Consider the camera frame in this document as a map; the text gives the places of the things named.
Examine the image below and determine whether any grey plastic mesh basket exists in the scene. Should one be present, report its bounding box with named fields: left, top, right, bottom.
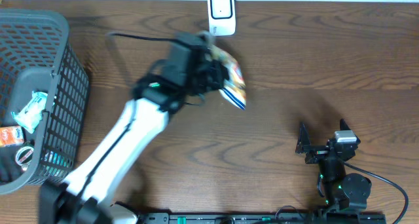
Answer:
left=1, top=9, right=90, bottom=195

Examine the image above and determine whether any white barcode scanner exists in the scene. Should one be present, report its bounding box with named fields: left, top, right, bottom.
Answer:
left=207, top=0, right=236, bottom=36

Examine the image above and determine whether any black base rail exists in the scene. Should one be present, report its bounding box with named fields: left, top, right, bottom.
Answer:
left=137, top=212, right=387, bottom=224

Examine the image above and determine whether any yellow snack bag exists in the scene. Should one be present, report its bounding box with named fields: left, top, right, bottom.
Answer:
left=210, top=45, right=246, bottom=110

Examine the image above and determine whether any orange tissue pack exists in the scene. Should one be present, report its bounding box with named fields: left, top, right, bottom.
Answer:
left=0, top=126, right=25, bottom=147

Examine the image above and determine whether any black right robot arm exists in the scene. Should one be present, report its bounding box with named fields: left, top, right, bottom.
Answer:
left=295, top=119, right=372, bottom=212

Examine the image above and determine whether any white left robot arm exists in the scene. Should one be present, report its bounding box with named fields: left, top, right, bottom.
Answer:
left=38, top=31, right=228, bottom=223

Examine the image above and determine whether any mint green wipes pack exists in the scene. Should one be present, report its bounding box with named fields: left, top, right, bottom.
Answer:
left=11, top=91, right=48, bottom=134

